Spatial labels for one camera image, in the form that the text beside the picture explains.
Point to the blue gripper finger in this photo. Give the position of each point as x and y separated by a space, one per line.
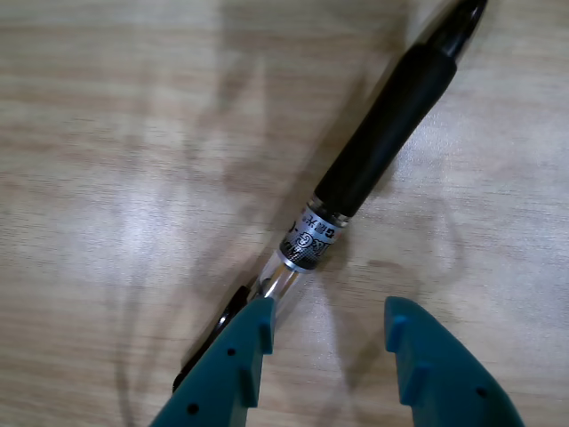
444 369
222 369

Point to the black grip silver band pen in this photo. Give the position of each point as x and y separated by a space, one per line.
391 133

